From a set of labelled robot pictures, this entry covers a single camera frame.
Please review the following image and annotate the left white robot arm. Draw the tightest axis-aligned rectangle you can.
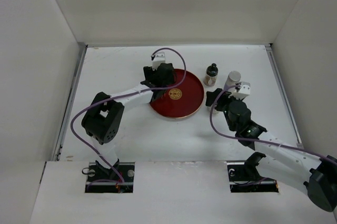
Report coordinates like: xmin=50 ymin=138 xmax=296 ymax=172
xmin=81 ymin=63 xmax=176 ymax=181

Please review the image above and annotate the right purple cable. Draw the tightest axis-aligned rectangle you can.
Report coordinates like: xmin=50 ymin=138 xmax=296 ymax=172
xmin=209 ymin=84 xmax=337 ymax=162

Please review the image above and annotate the black cap pepper bottle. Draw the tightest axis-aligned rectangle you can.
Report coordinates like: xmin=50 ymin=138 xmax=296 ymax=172
xmin=204 ymin=63 xmax=219 ymax=87

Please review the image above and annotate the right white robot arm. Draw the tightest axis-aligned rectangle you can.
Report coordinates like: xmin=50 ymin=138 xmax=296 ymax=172
xmin=205 ymin=84 xmax=336 ymax=212

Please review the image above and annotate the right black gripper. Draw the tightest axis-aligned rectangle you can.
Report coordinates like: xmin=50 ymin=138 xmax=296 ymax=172
xmin=206 ymin=88 xmax=244 ymax=131

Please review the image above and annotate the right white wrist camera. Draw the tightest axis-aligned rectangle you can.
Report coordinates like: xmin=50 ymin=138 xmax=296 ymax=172
xmin=229 ymin=82 xmax=251 ymax=100

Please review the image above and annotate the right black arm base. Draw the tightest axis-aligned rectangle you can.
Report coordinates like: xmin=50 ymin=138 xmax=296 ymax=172
xmin=227 ymin=152 xmax=279 ymax=193

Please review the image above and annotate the red round tray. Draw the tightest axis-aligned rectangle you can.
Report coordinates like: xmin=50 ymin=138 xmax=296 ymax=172
xmin=150 ymin=69 xmax=204 ymax=119

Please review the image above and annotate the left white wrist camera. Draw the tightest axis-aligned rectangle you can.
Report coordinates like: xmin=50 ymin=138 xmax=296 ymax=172
xmin=151 ymin=52 xmax=166 ymax=70

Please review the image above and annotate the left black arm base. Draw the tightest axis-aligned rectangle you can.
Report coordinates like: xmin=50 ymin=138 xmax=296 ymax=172
xmin=81 ymin=161 xmax=135 ymax=194

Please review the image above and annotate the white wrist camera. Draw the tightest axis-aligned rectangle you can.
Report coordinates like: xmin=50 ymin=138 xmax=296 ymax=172
xmin=229 ymin=82 xmax=251 ymax=100
xmin=151 ymin=52 xmax=166 ymax=70

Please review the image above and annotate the black cap salt bottle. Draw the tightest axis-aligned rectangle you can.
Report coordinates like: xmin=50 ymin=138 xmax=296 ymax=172
xmin=207 ymin=106 xmax=219 ymax=115

